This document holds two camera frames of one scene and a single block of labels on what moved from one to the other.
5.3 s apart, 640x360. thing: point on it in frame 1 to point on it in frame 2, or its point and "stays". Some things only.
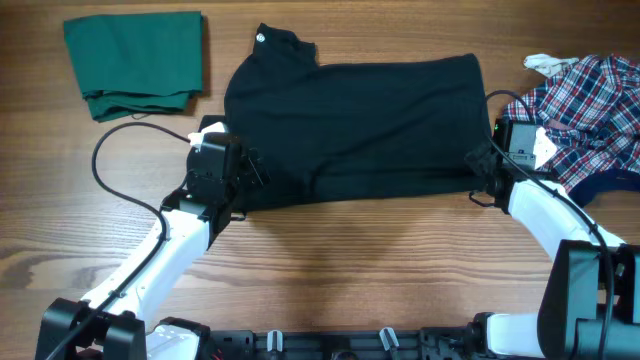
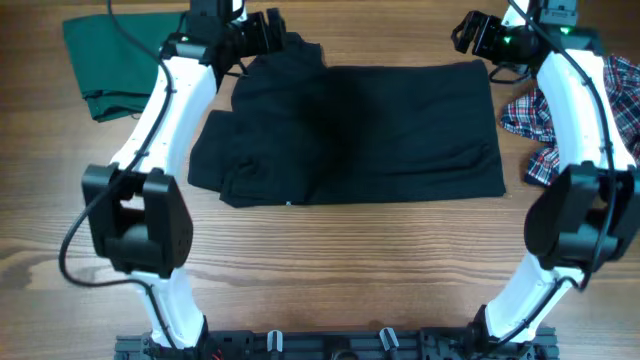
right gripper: (481, 160) to (477, 36)
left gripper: (254, 169) to (256, 23)
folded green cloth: (137, 63) stays
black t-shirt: (353, 127) stays
